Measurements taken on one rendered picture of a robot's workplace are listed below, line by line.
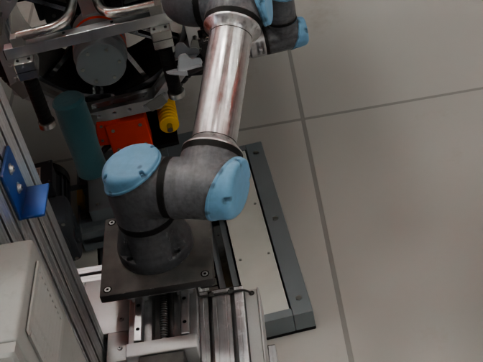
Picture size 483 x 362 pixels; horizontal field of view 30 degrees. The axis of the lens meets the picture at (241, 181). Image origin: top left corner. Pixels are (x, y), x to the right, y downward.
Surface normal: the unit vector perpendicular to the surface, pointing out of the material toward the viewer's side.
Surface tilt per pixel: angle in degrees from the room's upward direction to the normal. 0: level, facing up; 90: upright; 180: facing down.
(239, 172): 94
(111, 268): 0
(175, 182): 39
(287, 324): 90
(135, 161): 7
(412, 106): 0
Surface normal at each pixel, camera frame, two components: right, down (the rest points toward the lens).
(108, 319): -0.16, -0.75
